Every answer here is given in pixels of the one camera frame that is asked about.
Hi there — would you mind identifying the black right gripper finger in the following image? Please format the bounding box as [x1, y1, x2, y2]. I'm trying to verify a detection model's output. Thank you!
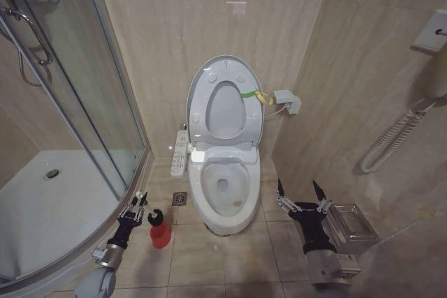
[275, 178, 300, 213]
[312, 179, 333, 214]

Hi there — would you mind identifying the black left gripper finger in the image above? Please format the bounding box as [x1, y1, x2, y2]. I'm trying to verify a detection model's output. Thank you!
[136, 191, 149, 221]
[117, 195, 139, 221]

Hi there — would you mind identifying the black toilet brush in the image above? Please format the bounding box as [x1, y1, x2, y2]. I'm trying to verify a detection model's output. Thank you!
[147, 207, 166, 227]

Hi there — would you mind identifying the red brush holder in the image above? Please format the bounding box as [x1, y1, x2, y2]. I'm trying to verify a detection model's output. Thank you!
[149, 222, 173, 251]

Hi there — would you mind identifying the white toilet bowl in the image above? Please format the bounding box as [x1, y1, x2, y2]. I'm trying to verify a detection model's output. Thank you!
[188, 146, 261, 237]

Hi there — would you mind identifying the white toilet lid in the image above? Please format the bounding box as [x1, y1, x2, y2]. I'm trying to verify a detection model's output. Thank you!
[186, 54, 265, 149]

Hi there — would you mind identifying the white toilet seat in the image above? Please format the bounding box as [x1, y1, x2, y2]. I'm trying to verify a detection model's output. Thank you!
[191, 62, 263, 146]

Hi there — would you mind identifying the metal floor drain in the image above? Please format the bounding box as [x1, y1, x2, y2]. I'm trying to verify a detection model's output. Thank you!
[171, 191, 189, 207]

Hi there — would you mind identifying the stainless steel box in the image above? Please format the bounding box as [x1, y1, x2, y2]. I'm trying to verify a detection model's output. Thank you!
[327, 202, 382, 254]

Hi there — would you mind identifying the white bidet control panel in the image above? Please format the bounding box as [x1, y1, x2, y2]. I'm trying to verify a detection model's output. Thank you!
[170, 129, 190, 179]

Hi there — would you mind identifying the white shower tray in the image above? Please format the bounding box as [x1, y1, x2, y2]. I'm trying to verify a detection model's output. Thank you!
[0, 149, 146, 278]

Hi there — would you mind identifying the glass shower door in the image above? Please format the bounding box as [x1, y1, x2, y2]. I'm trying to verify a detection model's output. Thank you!
[0, 0, 148, 189]

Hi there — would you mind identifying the white power cable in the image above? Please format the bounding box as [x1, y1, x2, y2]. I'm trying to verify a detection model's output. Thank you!
[263, 106, 286, 120]

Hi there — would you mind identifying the grey wall socket box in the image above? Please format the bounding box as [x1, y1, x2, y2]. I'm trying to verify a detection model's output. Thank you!
[272, 89, 302, 116]

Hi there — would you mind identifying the yellow strap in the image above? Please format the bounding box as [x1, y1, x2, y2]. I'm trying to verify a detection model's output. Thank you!
[254, 89, 273, 107]

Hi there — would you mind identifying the silver shower door frame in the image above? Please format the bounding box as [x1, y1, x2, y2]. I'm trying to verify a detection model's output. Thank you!
[0, 0, 154, 287]

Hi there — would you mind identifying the chrome shower hose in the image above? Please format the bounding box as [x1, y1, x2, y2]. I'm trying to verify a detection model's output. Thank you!
[16, 45, 54, 87]

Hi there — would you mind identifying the chrome door handle bar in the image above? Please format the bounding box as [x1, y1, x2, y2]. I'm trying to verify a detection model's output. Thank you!
[0, 6, 54, 66]

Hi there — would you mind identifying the white phone wall plate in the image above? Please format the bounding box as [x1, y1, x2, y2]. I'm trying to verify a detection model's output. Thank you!
[409, 8, 447, 54]

